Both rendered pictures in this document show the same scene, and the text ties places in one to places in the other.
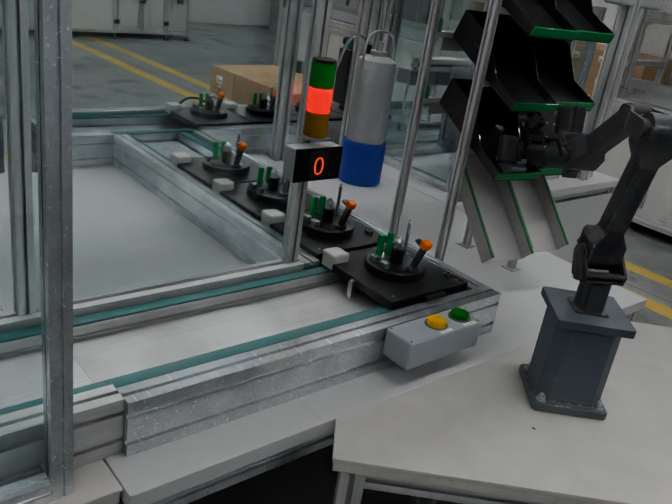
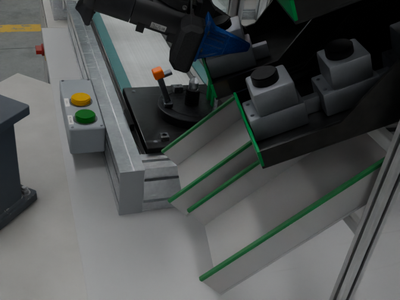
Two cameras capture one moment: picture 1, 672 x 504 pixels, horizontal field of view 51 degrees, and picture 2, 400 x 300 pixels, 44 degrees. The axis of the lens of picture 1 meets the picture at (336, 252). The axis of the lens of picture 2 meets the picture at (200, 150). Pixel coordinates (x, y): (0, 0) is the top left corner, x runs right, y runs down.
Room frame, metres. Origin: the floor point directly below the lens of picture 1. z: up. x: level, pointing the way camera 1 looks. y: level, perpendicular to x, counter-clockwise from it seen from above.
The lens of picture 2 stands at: (1.83, -0.99, 1.50)
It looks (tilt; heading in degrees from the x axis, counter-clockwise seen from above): 34 degrees down; 110
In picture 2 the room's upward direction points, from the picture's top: 8 degrees clockwise
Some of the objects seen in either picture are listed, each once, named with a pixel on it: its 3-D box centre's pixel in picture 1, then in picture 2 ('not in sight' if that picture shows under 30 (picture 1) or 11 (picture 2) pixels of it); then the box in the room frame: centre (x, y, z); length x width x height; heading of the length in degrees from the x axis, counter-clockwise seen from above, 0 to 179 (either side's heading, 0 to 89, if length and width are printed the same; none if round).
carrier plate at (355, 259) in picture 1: (393, 273); (190, 115); (1.49, -0.14, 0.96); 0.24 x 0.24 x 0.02; 43
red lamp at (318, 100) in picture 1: (319, 99); not in sight; (1.44, 0.08, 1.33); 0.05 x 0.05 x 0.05
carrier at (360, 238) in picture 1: (328, 212); not in sight; (1.67, 0.03, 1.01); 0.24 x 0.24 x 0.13; 43
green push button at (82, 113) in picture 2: (459, 316); (85, 118); (1.32, -0.27, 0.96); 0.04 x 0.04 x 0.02
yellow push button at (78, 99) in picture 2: (436, 323); (80, 100); (1.27, -0.22, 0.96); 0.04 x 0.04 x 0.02
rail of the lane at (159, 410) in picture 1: (340, 350); (97, 78); (1.19, -0.04, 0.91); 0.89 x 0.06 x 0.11; 133
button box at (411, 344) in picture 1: (433, 336); (81, 113); (1.27, -0.22, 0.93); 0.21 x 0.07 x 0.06; 133
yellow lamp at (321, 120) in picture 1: (316, 123); not in sight; (1.44, 0.08, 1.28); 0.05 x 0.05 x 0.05
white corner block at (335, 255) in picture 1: (335, 258); not in sight; (1.49, 0.00, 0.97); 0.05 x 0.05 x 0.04; 43
